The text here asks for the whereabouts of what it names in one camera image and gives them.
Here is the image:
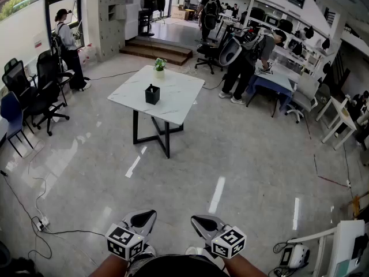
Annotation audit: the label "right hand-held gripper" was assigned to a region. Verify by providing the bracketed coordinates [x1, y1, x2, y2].
[191, 214, 247, 260]

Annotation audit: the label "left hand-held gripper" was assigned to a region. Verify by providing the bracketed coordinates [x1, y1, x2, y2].
[105, 209, 158, 261]

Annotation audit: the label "black square box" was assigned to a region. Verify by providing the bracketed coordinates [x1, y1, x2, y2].
[145, 84, 161, 106]

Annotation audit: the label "person's right forearm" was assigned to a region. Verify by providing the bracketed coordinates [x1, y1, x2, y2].
[223, 254, 270, 277]

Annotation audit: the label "person's left forearm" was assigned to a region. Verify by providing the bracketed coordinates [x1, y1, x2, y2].
[88, 254, 130, 277]

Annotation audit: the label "person's left shoe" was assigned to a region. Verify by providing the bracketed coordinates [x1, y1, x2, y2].
[135, 244, 156, 259]

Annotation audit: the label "person's black t-shirt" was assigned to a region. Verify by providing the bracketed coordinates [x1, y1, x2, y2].
[138, 254, 230, 277]

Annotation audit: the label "white portable power station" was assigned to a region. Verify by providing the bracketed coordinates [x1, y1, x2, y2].
[278, 242, 311, 269]

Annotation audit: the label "white power strip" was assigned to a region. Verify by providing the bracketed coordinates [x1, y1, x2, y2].
[36, 216, 50, 232]

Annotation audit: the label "white marble table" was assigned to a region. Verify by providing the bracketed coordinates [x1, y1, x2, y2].
[107, 65, 205, 159]

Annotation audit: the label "white metal workbench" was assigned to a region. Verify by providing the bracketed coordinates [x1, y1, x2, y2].
[288, 219, 367, 277]

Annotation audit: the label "small potted plant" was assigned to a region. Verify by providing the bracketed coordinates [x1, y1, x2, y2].
[153, 57, 167, 79]

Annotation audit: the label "blue-draped ironing table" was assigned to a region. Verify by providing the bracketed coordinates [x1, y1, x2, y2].
[246, 65, 298, 118]

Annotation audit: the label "white office chair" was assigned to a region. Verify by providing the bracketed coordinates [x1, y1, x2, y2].
[285, 73, 321, 124]

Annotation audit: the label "black chair with white cushion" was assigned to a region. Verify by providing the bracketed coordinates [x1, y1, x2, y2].
[57, 69, 76, 107]

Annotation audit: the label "blue chair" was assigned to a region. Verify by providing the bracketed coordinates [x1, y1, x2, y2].
[0, 91, 35, 158]

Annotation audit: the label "brown wooden steps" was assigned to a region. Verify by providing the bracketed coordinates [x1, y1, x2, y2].
[119, 38, 193, 66]

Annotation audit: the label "white side table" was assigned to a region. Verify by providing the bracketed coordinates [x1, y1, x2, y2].
[315, 95, 358, 151]

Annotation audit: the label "row of clear water jugs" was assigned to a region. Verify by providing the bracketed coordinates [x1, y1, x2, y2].
[79, 43, 97, 66]

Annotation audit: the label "white shell backpack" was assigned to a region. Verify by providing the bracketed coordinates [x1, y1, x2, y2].
[218, 27, 266, 67]

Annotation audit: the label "black mesh office chair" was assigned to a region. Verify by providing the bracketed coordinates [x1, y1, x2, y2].
[195, 24, 235, 75]
[27, 50, 76, 137]
[2, 58, 38, 121]

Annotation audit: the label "white shelving rack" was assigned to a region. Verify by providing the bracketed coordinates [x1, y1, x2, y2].
[246, 0, 337, 77]

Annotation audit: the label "grey metal locker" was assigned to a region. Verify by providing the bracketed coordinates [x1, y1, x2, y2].
[86, 0, 127, 62]

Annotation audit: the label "cardboard box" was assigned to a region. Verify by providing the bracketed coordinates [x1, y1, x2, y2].
[171, 5, 187, 20]

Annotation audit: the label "black standing fan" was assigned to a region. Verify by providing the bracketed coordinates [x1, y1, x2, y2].
[138, 0, 158, 37]

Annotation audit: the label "rack of dark jackets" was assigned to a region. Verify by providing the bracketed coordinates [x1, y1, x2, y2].
[144, 0, 167, 13]

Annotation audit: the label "black floor cable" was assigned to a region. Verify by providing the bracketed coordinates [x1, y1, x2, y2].
[201, 78, 228, 91]
[0, 170, 107, 261]

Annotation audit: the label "black adapter cable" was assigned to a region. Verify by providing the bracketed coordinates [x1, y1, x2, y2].
[83, 69, 139, 82]

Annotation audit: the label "tangle of white cables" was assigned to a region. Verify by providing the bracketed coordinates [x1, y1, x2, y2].
[165, 63, 198, 75]

